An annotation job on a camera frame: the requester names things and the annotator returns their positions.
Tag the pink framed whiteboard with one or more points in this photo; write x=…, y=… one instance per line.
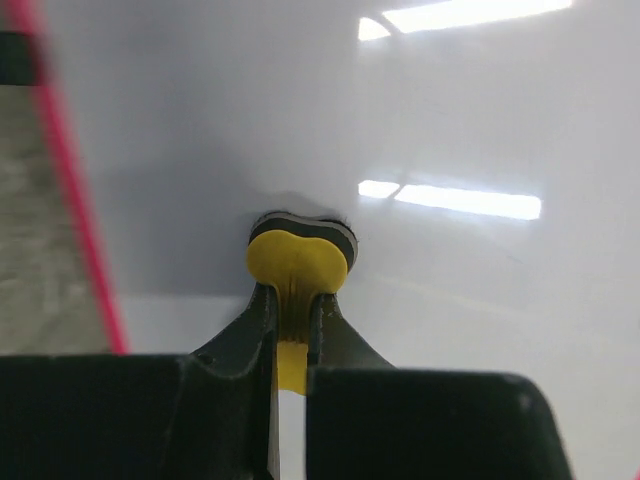
x=485, y=153

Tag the yellow black bone eraser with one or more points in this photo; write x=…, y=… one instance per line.
x=301, y=258

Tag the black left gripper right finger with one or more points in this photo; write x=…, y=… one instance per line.
x=366, y=419

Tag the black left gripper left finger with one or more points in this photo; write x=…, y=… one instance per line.
x=209, y=414

